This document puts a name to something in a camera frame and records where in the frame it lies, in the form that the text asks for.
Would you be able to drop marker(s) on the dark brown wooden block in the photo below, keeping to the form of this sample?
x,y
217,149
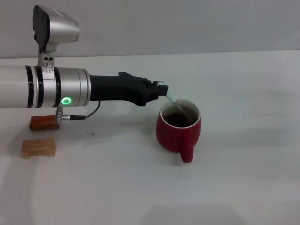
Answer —
x,y
43,123

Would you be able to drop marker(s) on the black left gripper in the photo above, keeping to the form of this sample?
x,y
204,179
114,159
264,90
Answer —
x,y
117,90

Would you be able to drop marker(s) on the light wooden block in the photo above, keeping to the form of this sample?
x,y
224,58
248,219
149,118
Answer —
x,y
38,147

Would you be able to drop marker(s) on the dark coffee liquid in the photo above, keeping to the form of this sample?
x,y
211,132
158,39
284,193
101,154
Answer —
x,y
178,120

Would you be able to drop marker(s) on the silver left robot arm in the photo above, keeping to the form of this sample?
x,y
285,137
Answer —
x,y
42,86

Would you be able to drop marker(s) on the red ceramic mug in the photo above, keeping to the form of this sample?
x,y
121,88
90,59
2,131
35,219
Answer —
x,y
178,138

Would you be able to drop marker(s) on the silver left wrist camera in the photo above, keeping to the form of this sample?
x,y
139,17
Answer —
x,y
56,25

